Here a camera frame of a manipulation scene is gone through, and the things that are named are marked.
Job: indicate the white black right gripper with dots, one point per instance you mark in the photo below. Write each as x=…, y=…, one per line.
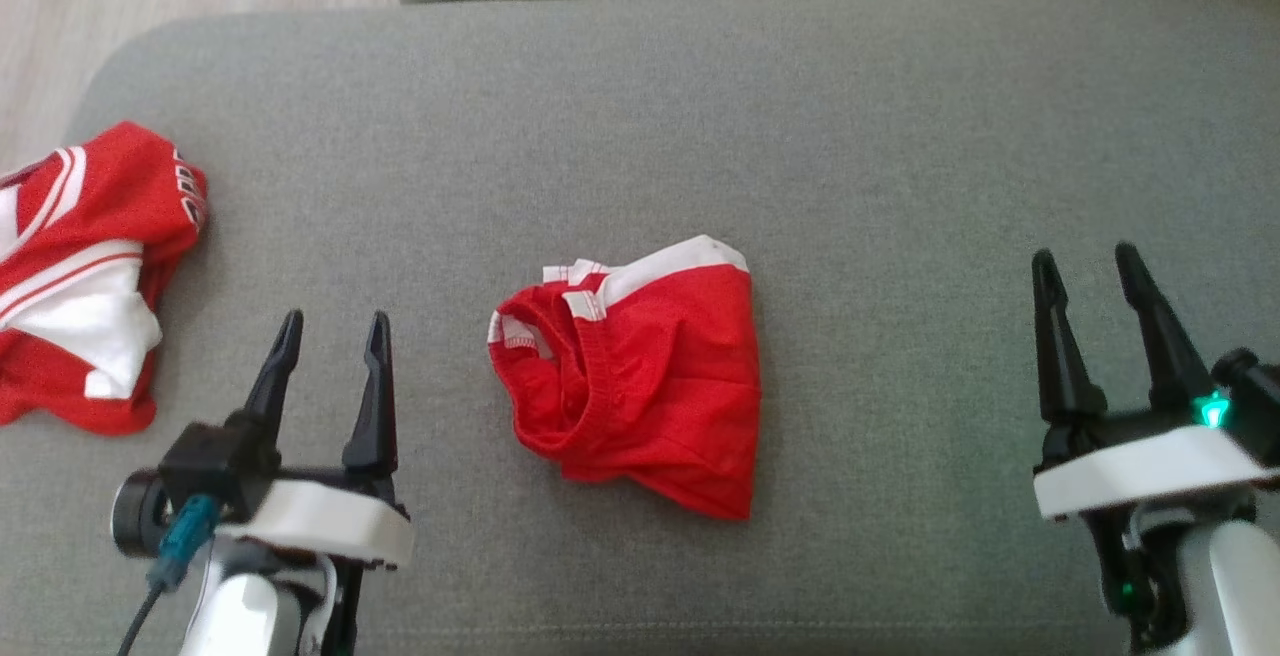
x=1140, y=466

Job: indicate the grey fabric ottoman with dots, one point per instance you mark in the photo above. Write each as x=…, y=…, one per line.
x=640, y=116

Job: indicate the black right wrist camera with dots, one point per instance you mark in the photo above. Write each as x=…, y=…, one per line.
x=1250, y=396

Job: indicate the red shorts with white band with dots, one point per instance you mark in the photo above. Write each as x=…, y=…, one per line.
x=670, y=386

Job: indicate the red and white jersey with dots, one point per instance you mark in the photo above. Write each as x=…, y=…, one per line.
x=110, y=196

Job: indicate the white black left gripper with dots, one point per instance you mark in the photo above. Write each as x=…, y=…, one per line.
x=320, y=521

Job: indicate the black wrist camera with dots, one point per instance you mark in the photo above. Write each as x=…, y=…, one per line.
x=1250, y=396
x=200, y=466

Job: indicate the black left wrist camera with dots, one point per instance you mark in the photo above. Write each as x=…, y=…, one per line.
x=200, y=466

